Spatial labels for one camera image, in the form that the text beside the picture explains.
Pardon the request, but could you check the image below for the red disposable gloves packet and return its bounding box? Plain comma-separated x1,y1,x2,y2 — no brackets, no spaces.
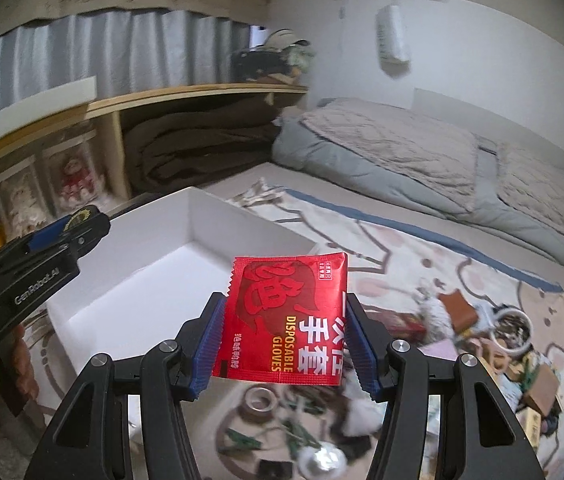
214,252,348,387

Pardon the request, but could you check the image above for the black gold round tin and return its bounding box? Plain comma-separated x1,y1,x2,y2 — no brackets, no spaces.
63,207,92,232

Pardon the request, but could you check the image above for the doll in white dress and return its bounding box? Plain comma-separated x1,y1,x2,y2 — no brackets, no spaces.
8,184,49,237

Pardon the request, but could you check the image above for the doll in red dress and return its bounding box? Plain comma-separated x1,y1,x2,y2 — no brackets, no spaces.
60,156,96,208

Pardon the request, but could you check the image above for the brown soap box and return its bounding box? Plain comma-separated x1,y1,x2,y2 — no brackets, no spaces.
523,364,560,417

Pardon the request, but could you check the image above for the wooden shelf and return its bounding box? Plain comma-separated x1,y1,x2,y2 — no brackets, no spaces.
0,81,309,212

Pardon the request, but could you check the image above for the white bowl of clips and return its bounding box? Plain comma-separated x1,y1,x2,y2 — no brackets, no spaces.
490,308,534,359

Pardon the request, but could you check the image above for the white cardboard shoe box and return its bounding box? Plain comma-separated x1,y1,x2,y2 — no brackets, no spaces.
47,188,317,370

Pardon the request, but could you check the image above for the brown leather pouch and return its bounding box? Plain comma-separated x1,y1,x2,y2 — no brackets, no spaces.
437,289,478,334

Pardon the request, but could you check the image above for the dark red box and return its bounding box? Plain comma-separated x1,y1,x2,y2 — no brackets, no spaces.
381,311,427,344

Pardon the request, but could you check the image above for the green clothespin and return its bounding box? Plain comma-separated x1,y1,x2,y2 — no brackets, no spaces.
224,428,262,452

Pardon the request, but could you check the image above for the white suction knob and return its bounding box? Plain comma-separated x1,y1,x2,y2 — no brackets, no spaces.
297,442,347,480

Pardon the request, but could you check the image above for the dark brown folded blanket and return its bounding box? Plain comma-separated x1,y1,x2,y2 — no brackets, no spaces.
124,96,281,193

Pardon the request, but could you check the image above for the brown tape roll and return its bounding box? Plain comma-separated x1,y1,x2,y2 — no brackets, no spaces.
239,385,279,424

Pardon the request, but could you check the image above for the patterned pink white blanket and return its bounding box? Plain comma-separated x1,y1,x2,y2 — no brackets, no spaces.
26,181,564,479

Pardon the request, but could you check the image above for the small black square cup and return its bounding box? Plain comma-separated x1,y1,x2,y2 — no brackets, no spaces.
256,460,294,480

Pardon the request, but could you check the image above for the grey curtain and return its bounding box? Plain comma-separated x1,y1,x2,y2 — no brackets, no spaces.
0,10,250,110

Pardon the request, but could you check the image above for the right beige quilted pillow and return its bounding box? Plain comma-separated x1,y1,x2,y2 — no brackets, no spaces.
497,143,564,235

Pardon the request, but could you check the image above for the beige quilted pillow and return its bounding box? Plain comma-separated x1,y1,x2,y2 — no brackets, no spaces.
300,98,478,212
497,143,564,235

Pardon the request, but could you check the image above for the grey duvet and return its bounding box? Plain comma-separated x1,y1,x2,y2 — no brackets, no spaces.
272,112,564,266

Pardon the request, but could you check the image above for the left beige quilted pillow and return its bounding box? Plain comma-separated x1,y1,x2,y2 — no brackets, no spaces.
300,98,478,212

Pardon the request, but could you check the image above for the white cap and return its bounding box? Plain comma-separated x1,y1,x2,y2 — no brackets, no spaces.
262,28,310,51

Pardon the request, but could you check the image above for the white hanging bag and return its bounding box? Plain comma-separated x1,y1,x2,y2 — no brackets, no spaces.
376,3,410,65

